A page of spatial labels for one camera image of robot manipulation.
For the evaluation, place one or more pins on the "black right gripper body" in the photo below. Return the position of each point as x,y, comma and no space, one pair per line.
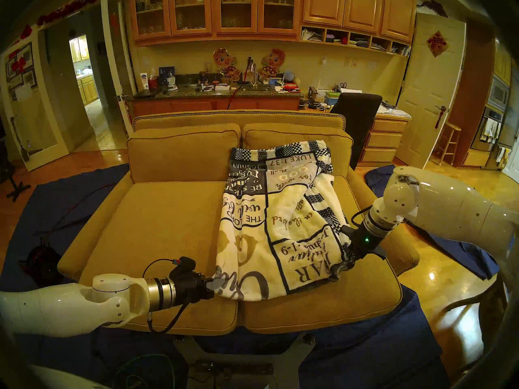
359,248

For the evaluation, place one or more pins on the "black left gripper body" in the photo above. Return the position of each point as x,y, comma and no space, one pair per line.
188,289

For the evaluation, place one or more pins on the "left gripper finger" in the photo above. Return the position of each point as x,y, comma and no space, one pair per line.
215,285

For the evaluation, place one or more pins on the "printed scripture fleece blanket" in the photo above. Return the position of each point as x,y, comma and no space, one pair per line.
275,230

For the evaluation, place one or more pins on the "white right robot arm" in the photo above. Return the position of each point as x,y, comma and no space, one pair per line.
446,210

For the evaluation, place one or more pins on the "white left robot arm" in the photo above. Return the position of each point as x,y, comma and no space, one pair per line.
73,303

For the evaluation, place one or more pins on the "mustard sofa seat cushion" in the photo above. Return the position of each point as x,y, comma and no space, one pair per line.
162,230
324,303

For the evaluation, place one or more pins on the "black power strip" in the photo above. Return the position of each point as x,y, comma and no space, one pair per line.
239,368

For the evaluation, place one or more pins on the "crumpled navy cloth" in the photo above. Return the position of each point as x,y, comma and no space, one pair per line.
466,254

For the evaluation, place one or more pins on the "wooden desk with drawers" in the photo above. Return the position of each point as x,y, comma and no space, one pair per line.
385,139

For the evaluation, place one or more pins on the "mustard sofa back cushion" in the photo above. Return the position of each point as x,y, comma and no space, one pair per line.
284,135
182,153

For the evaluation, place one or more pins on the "dark office chair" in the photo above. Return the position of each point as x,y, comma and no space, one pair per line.
357,112

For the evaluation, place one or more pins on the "large navy floor cloth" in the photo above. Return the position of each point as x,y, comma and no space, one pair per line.
61,206

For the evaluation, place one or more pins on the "wooden stool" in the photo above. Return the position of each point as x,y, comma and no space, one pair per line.
452,127

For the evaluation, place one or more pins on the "white hanging towel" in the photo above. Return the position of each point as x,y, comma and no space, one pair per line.
488,129
502,156

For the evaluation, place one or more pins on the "mustard fabric loveseat sofa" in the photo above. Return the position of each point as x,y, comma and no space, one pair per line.
170,118

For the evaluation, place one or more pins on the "white panel door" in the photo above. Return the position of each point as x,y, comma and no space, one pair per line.
425,88

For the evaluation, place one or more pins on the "granite top counter cabinet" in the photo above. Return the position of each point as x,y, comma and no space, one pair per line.
194,104

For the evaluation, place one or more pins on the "black floor stand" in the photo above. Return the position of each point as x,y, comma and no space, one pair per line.
16,189

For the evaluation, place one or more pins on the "chrome sink faucet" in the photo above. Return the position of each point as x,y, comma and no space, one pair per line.
252,74

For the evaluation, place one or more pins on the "wooden cubby shelf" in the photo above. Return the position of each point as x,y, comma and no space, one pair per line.
361,39

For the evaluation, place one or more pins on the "small red box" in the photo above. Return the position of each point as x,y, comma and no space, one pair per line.
153,82

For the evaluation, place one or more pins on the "white lotion bottle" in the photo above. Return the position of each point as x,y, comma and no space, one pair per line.
144,80

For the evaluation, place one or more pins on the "red diamond door ornament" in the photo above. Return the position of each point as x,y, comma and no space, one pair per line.
437,43

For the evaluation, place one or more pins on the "white glass french door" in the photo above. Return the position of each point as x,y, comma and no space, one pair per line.
36,129

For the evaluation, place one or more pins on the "red garland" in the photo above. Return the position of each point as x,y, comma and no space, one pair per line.
69,7

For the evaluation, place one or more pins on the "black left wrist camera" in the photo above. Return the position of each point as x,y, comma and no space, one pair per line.
184,264

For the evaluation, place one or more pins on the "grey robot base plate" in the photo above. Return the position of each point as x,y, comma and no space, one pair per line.
290,364

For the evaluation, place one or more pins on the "cartoon pig wall decoration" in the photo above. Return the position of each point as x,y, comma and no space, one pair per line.
272,60
224,60

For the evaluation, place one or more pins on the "steel wall oven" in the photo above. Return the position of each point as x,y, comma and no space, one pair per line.
498,94

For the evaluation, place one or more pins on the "dark standing picture frame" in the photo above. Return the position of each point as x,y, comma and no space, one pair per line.
166,74

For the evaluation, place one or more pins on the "wooden wall cabinets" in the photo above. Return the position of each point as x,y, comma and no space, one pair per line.
324,5

